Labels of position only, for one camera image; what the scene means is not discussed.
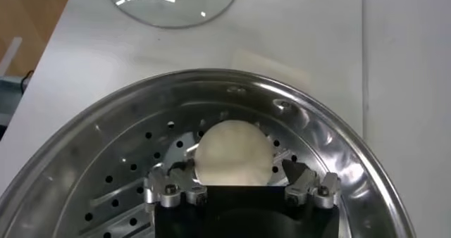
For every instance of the perforated steel steamer basket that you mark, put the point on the perforated steel steamer basket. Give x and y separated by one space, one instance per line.
105 137

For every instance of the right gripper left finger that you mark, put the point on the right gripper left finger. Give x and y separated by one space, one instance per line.
169 190

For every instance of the white steamed baozi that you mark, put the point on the white steamed baozi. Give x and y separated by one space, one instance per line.
232 151

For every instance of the grey robot body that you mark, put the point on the grey robot body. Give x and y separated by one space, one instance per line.
8 98

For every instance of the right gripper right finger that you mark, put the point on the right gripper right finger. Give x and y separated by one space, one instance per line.
303 183

